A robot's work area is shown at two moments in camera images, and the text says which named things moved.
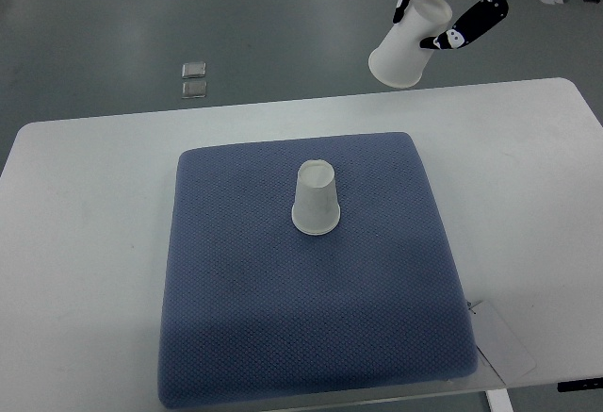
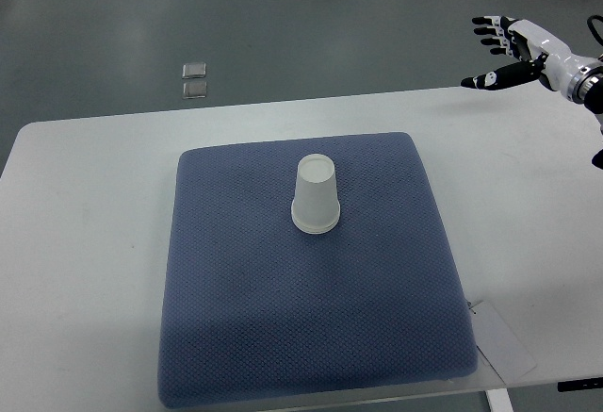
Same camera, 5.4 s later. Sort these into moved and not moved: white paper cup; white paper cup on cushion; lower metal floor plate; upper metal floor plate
Moved: white paper cup
Not moved: white paper cup on cushion; lower metal floor plate; upper metal floor plate
